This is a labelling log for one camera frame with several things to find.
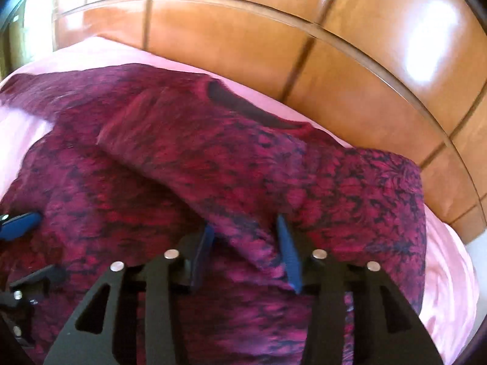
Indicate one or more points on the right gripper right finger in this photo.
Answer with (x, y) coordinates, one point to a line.
(386, 329)

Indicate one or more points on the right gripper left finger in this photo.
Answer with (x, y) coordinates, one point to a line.
(103, 327)

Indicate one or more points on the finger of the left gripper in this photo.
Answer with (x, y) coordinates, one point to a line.
(13, 227)
(38, 284)

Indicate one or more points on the dark red patterned sweater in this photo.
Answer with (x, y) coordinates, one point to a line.
(140, 156)

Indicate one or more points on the wooden panelled headboard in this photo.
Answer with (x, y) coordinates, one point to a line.
(408, 76)

